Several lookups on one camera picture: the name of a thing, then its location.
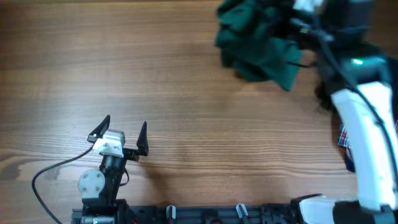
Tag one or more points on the black cloth garment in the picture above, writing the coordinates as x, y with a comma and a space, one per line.
323, 96

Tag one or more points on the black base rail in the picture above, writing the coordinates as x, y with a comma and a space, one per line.
259, 214

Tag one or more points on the red plaid cloth garment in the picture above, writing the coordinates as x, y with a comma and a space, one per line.
343, 137

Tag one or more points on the green cloth garment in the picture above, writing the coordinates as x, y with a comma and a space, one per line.
247, 45

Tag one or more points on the navy blue cloth garment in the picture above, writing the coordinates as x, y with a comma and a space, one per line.
349, 161

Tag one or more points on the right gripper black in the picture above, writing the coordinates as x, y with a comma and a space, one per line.
279, 15

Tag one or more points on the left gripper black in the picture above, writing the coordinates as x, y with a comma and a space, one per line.
132, 154

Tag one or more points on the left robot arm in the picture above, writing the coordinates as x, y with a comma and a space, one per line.
99, 187

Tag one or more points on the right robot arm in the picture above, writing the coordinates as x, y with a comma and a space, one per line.
366, 113

